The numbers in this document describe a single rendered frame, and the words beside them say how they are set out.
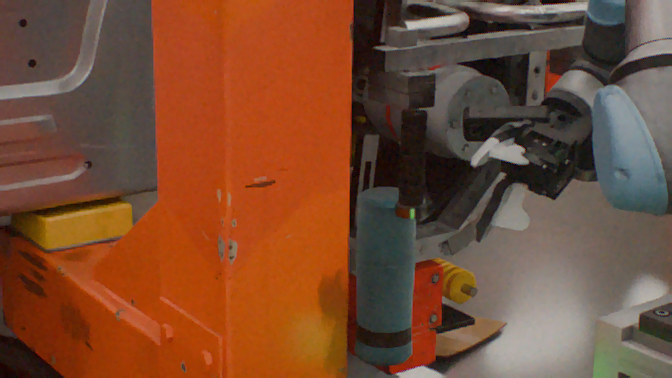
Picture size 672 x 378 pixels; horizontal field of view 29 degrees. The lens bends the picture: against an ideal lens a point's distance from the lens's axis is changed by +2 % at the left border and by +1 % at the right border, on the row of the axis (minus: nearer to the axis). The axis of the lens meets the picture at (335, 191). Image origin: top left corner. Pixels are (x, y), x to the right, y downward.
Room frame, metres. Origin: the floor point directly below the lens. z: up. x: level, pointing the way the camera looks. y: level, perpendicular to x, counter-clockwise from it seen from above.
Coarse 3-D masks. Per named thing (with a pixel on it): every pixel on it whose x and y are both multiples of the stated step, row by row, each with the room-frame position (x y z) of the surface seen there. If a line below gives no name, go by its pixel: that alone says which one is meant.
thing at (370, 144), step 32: (384, 0) 2.04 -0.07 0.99; (480, 0) 2.14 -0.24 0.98; (384, 32) 2.04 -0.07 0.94; (352, 64) 2.01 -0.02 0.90; (480, 64) 2.19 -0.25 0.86; (352, 128) 2.01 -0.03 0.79; (384, 160) 2.26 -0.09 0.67; (448, 160) 2.16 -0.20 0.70; (352, 192) 2.02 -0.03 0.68; (448, 192) 2.10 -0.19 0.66; (352, 224) 2.01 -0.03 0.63
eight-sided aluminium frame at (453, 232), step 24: (528, 24) 2.08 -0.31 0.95; (504, 72) 2.13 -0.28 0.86; (528, 72) 2.08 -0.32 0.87; (528, 96) 2.09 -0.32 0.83; (480, 168) 2.09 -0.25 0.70; (480, 192) 2.05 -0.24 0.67; (456, 216) 2.07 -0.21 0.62; (480, 216) 2.03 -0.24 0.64; (432, 240) 1.97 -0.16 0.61; (456, 240) 2.00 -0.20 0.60
